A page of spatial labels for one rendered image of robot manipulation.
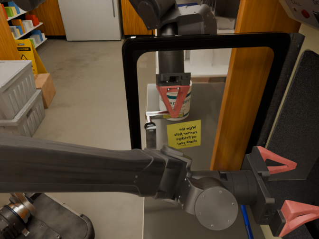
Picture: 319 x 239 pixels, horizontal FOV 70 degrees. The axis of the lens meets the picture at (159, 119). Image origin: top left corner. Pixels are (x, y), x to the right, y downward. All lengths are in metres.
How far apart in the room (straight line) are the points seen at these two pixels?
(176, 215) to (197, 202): 0.34
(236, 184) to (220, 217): 0.09
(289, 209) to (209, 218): 0.12
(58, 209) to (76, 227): 0.18
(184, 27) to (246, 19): 0.12
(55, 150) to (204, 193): 0.19
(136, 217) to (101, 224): 0.24
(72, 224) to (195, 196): 1.26
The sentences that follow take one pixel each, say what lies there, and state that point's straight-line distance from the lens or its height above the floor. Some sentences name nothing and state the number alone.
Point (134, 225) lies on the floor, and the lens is 1.73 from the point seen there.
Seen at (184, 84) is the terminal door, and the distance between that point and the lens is 0.44.
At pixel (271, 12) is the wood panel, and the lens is 0.54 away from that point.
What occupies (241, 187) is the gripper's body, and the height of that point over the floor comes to 1.20.
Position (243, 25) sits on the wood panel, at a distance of 0.52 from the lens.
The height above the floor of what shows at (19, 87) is 0.53.
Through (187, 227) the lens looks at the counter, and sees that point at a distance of 0.64.
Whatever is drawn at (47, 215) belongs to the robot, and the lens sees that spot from 1.62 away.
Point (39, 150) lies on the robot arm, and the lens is 0.25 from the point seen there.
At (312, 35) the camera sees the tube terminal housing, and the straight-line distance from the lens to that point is 0.48.
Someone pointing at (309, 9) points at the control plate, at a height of 1.44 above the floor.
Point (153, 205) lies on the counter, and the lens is 0.67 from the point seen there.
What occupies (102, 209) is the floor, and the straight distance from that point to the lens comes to 1.83.
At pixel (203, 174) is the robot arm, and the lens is 0.40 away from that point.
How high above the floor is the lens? 1.50
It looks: 36 degrees down
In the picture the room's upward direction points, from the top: straight up
